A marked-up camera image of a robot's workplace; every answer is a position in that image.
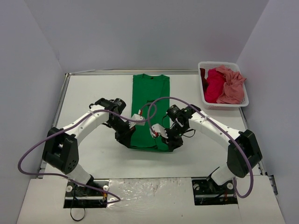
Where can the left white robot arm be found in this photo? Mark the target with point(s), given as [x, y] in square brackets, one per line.
[61, 151]

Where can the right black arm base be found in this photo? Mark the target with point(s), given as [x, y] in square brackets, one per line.
[205, 196]

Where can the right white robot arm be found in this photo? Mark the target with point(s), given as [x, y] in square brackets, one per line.
[234, 141]

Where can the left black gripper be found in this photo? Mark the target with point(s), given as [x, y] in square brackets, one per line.
[124, 136]

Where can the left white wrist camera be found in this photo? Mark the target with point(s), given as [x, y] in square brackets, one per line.
[136, 120]

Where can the green t shirt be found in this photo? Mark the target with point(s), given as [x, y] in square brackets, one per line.
[147, 89]

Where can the red t shirt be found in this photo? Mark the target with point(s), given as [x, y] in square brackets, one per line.
[212, 85]

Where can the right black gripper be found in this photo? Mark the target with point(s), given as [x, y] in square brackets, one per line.
[174, 141]

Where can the pink t shirt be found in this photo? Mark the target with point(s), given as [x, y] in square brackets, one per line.
[232, 92]

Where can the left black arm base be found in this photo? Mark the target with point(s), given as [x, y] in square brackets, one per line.
[82, 197]

